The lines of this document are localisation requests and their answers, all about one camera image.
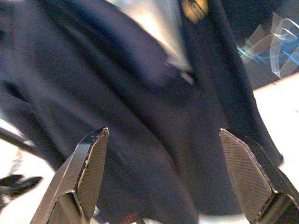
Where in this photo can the navy garment with white label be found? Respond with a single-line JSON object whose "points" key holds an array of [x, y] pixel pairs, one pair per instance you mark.
{"points": [[130, 98]]}

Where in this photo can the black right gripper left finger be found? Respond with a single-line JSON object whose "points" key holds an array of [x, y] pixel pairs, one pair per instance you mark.
{"points": [[70, 177]]}

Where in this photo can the black clothes rack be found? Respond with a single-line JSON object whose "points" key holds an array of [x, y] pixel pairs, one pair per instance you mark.
{"points": [[14, 139]]}

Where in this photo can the clear plastic bag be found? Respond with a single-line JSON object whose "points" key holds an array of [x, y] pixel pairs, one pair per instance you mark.
{"points": [[278, 46]]}

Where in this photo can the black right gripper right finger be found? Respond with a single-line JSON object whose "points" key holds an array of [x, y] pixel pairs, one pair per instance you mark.
{"points": [[254, 182]]}

